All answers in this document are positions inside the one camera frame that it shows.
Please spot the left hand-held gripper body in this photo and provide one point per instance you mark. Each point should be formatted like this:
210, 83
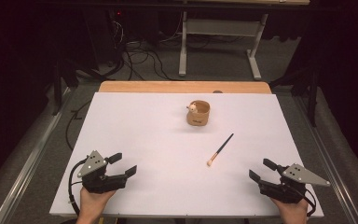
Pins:
101, 183

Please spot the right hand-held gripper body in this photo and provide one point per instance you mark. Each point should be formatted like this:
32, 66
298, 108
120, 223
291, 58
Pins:
287, 189

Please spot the round wooden brush holder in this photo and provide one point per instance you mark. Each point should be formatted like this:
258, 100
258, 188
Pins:
199, 118

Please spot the person's left hand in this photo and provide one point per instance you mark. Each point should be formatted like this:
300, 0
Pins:
91, 202

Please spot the person's right hand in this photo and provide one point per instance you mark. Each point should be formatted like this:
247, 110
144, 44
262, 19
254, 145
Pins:
293, 213

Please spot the white table mat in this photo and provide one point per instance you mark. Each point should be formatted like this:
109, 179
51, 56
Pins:
155, 140

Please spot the black metal stand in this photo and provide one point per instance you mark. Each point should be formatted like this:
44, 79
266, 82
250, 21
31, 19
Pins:
313, 99
57, 90

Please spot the wooden table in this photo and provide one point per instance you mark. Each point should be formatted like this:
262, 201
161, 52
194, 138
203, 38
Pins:
167, 87

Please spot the aluminium floor rail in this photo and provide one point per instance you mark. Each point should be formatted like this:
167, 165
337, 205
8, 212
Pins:
28, 168
329, 168

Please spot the white metal desk frame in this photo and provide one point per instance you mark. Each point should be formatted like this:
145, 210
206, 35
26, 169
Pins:
220, 28

